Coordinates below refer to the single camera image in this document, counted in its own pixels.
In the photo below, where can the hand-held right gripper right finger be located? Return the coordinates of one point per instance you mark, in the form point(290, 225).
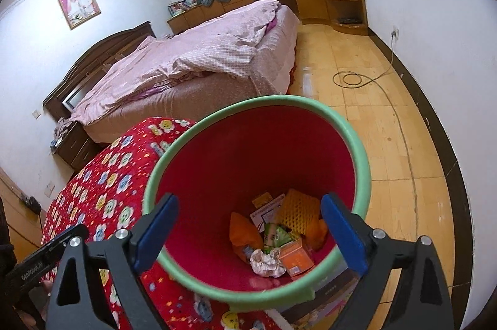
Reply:
point(343, 233)

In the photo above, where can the dark wooden nightstand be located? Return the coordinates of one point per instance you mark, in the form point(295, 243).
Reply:
point(77, 147)

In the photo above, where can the grey cover book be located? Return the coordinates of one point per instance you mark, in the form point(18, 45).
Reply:
point(337, 277)

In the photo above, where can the green snack pack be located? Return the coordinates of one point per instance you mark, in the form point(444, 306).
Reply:
point(276, 235)

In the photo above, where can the small picture frames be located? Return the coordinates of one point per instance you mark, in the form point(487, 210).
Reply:
point(182, 8)

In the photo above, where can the black flat device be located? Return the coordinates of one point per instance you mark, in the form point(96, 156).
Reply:
point(348, 20)

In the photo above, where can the white wall socket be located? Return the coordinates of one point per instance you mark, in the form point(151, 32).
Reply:
point(395, 33)
point(49, 189)

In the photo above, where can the red bin with green rim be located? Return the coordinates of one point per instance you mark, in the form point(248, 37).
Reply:
point(233, 159)

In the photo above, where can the orange plastic wrapper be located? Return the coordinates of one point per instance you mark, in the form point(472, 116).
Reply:
point(320, 233)

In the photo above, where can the small yellow box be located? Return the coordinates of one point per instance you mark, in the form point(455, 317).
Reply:
point(262, 200)

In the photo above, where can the white light switch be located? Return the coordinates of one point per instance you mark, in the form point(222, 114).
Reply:
point(36, 114)

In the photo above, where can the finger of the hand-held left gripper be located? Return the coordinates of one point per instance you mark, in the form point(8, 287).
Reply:
point(72, 233)

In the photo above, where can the orange cardboard box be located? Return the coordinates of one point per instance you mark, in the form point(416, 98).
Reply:
point(297, 256)

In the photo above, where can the wooden bed with headboard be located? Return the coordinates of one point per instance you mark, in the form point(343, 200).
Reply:
point(97, 54)

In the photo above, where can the black wall charger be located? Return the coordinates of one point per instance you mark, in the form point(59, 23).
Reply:
point(31, 204)

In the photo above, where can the white paper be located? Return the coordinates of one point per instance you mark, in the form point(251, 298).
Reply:
point(266, 262)

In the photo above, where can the pink cloth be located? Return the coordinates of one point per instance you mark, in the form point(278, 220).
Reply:
point(62, 128)

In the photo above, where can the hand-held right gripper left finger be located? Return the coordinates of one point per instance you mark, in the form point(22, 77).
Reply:
point(155, 233)

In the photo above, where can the framed wedding photo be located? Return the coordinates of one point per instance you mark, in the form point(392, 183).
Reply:
point(79, 6)

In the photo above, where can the pink duvet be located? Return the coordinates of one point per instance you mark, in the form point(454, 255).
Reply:
point(202, 54)

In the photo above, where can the orange plastic bag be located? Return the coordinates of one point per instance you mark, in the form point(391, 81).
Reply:
point(242, 233)

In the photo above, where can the red smiley flower blanket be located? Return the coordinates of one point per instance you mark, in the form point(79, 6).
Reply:
point(108, 178)

